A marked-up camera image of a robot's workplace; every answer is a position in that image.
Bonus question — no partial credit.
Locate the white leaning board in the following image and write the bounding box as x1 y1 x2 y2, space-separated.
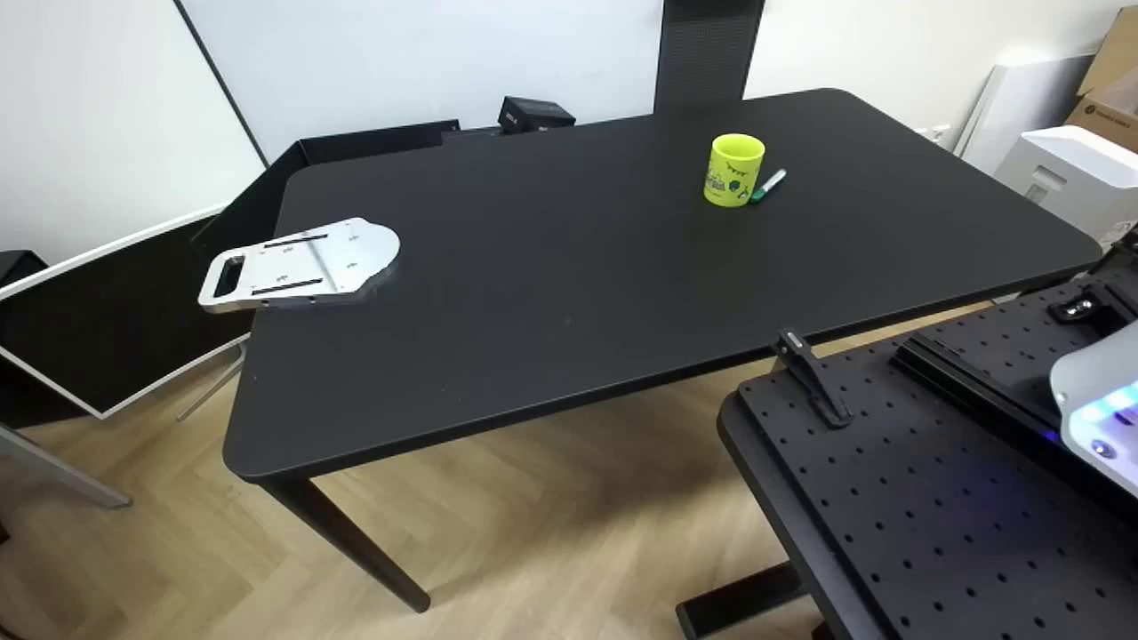
954 52 1093 174

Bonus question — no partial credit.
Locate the black device behind desk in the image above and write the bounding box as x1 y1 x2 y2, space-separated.
499 95 576 135

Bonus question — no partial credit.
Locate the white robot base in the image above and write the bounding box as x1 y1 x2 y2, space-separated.
1049 319 1138 498

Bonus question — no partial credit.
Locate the black perforated breadboard table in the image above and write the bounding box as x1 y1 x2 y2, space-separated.
673 276 1138 640

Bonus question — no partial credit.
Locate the white whiteboard panel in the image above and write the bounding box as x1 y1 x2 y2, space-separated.
174 0 666 161

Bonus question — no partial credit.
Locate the black desk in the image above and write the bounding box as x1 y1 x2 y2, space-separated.
223 89 1100 611

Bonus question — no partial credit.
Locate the black clamp on breadboard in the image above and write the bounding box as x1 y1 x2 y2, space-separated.
775 330 849 432

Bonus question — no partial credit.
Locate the green marker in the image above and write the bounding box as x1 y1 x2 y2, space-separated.
749 168 790 203

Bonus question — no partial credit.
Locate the yellow mug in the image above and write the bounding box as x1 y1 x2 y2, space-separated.
703 133 767 209

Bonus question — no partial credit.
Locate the black vertical column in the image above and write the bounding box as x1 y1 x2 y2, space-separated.
654 0 766 114

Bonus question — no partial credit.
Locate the cardboard box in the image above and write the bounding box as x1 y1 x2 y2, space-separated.
1069 5 1138 154

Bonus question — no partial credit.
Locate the black monitor with white frame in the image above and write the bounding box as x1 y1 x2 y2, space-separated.
0 213 274 426

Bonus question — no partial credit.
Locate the white printer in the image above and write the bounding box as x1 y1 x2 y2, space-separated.
997 125 1138 250

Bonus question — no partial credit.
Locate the black raised perforated plate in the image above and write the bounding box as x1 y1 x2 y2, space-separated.
892 282 1138 445

